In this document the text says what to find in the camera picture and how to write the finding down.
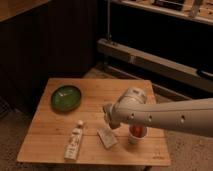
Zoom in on green round bowl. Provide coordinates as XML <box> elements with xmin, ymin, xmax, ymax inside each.
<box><xmin>50</xmin><ymin>85</ymin><xmax>82</xmax><ymax>112</ymax></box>

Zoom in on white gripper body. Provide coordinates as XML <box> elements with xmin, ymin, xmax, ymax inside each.
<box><xmin>103</xmin><ymin>103</ymin><xmax>121</xmax><ymax>129</ymax></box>

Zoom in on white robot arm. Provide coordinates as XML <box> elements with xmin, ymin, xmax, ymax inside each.
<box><xmin>103</xmin><ymin>87</ymin><xmax>213</xmax><ymax>137</ymax></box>

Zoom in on metal shelf rack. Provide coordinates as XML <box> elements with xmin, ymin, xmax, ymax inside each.
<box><xmin>97</xmin><ymin>0</ymin><xmax>213</xmax><ymax>94</ymax></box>

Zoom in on white cup with red object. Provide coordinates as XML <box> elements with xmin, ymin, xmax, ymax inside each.
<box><xmin>128</xmin><ymin>125</ymin><xmax>147</xmax><ymax>144</ymax></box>

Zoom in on wooden table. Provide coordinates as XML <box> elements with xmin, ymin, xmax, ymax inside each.
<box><xmin>17</xmin><ymin>78</ymin><xmax>171</xmax><ymax>166</ymax></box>

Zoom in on white tube with cap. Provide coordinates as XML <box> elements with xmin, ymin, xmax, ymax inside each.
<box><xmin>64</xmin><ymin>120</ymin><xmax>84</xmax><ymax>161</ymax></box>

